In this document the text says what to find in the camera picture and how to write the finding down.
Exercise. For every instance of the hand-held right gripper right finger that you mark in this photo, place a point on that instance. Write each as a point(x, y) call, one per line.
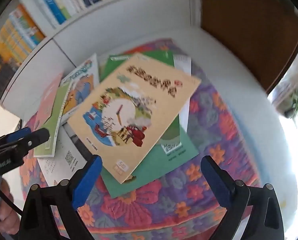
point(215, 182)

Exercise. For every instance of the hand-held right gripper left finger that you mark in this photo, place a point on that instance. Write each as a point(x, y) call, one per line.
point(86, 177)

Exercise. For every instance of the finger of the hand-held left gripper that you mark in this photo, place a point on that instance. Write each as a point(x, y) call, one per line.
point(36, 137)
point(16, 135)

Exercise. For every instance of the white book with warrior cover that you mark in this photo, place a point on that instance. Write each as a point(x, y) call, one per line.
point(61, 162)

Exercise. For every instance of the beige clock cover book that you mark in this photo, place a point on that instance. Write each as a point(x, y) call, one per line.
point(139, 100)

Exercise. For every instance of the row of orange yellow books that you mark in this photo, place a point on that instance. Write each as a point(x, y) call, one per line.
point(21, 32)

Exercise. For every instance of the person's left hand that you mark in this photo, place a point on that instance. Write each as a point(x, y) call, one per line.
point(6, 217)

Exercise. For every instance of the light green book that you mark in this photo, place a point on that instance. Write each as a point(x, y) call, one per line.
point(51, 135)

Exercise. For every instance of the pink book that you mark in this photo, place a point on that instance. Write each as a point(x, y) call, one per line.
point(47, 102)

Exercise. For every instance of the floral blanket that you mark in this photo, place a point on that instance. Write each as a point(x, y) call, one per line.
point(213, 120)

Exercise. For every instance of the white cartoon cover book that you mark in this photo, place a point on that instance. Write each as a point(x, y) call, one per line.
point(81, 85)

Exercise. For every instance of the white bookshelf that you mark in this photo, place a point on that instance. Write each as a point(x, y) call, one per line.
point(126, 20)

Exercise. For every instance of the brown wooden board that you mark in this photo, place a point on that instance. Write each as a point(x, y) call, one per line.
point(243, 30)

